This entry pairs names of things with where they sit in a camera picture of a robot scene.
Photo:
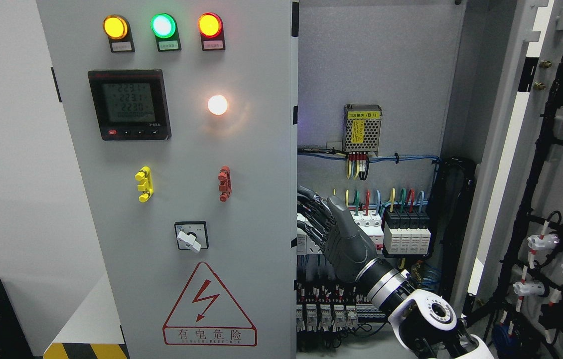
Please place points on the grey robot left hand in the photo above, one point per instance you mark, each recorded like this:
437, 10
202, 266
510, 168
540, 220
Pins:
331, 226

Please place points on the grey cabinet door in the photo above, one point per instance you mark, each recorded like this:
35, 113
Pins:
253, 64
510, 123

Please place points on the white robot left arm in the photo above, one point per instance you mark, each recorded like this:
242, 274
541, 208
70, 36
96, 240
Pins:
424, 323

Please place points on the red indicator lamp left door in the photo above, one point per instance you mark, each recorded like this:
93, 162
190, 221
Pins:
210, 25

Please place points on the green indicator lamp left door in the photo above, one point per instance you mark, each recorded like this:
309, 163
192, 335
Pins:
163, 25

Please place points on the yellow indicator lamp left door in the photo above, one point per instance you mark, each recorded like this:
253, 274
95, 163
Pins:
115, 26

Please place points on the white socket breaker row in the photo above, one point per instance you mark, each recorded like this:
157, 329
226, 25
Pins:
369, 223

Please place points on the black white surge protector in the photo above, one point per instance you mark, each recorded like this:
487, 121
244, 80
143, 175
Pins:
406, 234

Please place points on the lower relay terminal row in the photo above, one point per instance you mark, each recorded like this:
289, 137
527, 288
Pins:
331, 307

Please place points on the brass busbar right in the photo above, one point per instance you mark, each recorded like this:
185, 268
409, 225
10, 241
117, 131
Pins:
417, 273

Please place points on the perforated metal power supply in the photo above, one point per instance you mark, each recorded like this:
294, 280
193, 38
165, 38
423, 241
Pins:
362, 124

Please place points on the red terminal connector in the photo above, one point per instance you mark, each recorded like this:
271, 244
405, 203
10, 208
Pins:
225, 187

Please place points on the red electric hazard warning sticker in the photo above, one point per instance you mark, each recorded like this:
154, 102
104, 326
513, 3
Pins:
206, 314

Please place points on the white indicator lamp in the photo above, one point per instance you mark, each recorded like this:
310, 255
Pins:
217, 105

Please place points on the yellow terminal connector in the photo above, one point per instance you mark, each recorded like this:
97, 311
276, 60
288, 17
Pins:
144, 186

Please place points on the black digital power meter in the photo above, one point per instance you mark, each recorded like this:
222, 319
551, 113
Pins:
131, 105

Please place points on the white rotary selector switch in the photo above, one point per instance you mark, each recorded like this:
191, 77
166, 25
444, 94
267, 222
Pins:
192, 236

